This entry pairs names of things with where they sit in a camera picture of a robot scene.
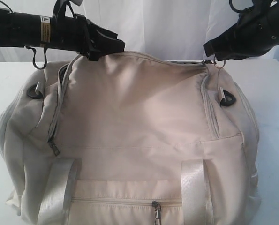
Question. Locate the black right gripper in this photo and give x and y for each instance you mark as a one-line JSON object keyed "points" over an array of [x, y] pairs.
{"points": [[255, 34]]}

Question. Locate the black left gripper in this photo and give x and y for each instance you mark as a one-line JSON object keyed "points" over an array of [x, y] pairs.
{"points": [[78, 34]]}

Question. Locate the cream fabric duffel bag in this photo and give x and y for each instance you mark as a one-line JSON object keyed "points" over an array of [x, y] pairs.
{"points": [[131, 140]]}

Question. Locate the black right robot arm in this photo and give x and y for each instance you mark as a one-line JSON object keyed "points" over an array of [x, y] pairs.
{"points": [[254, 34]]}

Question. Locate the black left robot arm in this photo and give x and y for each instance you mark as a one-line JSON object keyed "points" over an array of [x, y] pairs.
{"points": [[27, 30]]}

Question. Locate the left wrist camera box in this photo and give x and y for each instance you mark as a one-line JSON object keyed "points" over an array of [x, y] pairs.
{"points": [[77, 2]]}

